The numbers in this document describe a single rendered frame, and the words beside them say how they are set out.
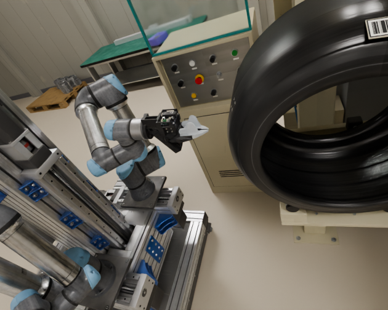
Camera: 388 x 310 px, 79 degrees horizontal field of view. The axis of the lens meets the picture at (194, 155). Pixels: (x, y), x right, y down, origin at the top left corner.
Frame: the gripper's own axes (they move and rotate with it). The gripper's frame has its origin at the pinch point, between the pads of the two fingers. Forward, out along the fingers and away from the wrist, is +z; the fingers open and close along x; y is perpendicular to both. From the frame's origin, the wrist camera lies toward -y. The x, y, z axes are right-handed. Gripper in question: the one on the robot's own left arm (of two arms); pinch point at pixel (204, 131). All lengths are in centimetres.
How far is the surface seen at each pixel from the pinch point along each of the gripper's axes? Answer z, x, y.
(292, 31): 24.0, -2.4, 28.0
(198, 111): -23, 64, -36
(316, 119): 38, 28, -19
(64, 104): -385, 295, -161
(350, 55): 32.7, -12.2, 26.2
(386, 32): 37.0, -11.9, 29.3
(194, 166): -53, 99, -129
